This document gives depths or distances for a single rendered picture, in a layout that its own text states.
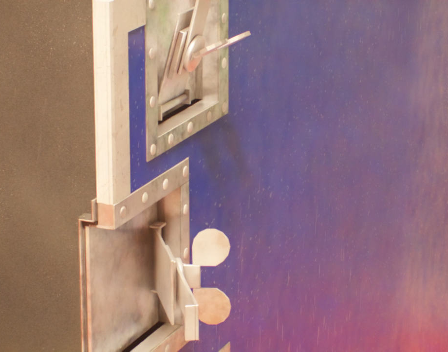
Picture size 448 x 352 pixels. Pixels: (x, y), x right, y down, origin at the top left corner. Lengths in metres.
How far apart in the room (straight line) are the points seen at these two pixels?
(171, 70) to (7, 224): 1.19
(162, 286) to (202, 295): 0.03
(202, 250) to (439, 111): 0.64
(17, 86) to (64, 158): 0.11
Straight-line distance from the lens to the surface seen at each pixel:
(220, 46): 1.07
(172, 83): 1.10
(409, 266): 1.64
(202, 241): 1.07
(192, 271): 1.08
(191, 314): 1.01
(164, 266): 1.07
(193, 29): 1.08
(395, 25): 1.51
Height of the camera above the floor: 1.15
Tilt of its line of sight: 17 degrees down
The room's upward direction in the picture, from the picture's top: straight up
